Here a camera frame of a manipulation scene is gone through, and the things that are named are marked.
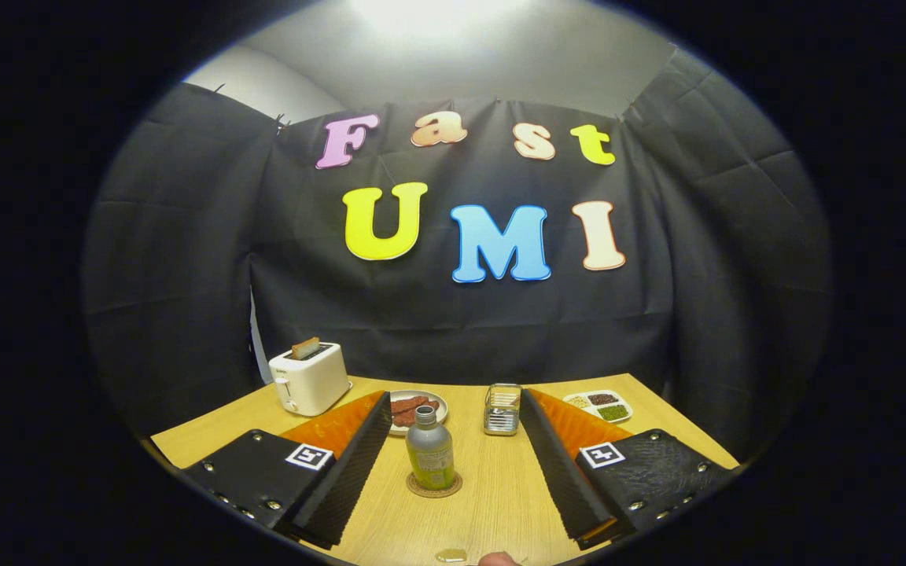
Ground round cork coaster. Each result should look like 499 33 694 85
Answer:
406 470 463 499

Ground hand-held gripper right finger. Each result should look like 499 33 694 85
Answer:
517 388 739 552

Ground white toaster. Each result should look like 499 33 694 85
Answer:
268 341 352 417

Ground clear glass straw holder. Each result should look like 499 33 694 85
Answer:
484 383 522 437

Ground white divided grain dish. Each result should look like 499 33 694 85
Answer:
562 390 633 425

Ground white round plate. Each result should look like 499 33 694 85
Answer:
389 390 449 437

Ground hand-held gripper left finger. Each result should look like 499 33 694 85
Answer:
174 389 393 549

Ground silver bottle with green label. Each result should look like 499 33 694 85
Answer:
405 405 456 491

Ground black backdrop cloth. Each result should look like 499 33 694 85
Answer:
82 47 831 461

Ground brown meat slices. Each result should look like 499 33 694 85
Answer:
392 396 440 428

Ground wooden table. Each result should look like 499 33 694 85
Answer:
150 373 739 566

